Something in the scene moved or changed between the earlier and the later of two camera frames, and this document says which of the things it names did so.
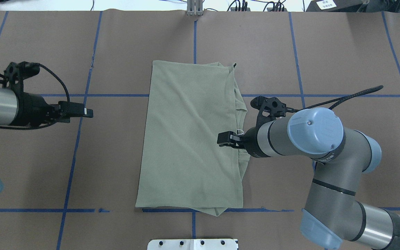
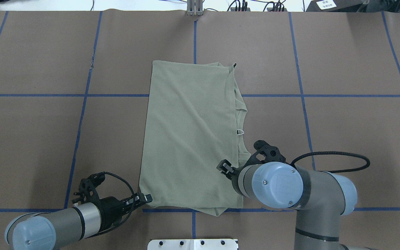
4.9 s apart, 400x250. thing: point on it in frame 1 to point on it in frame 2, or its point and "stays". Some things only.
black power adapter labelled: [333, 6] stays
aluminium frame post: [194, 7] stays
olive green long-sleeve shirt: [181, 165] stays
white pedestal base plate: [192, 244] stays
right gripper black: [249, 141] to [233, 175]
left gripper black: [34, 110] to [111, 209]
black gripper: [15, 74] to [87, 193]
